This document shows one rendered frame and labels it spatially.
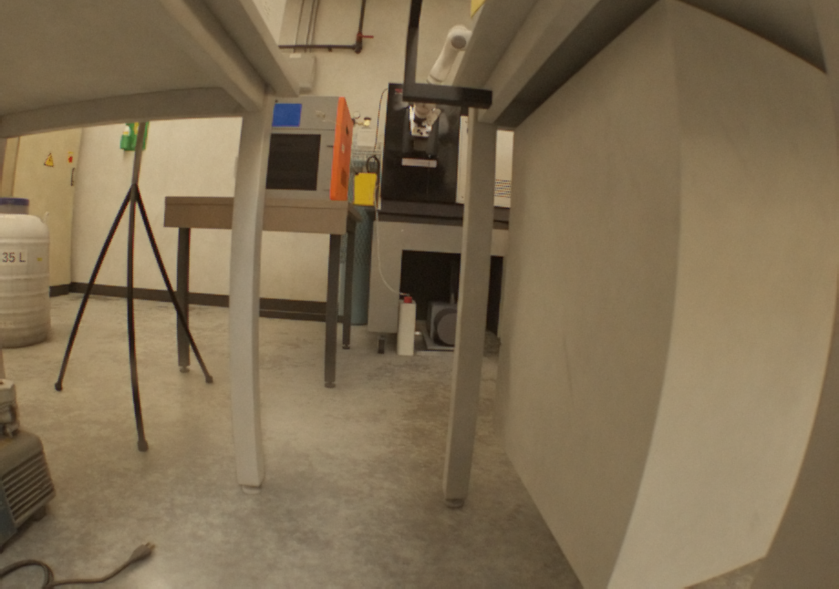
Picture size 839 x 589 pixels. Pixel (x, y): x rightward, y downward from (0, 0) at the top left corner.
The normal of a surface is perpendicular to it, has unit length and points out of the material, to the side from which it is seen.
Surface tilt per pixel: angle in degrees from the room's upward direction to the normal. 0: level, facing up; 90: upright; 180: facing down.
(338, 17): 90
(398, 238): 90
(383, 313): 90
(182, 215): 90
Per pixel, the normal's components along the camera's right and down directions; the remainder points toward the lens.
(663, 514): 0.07, 0.07
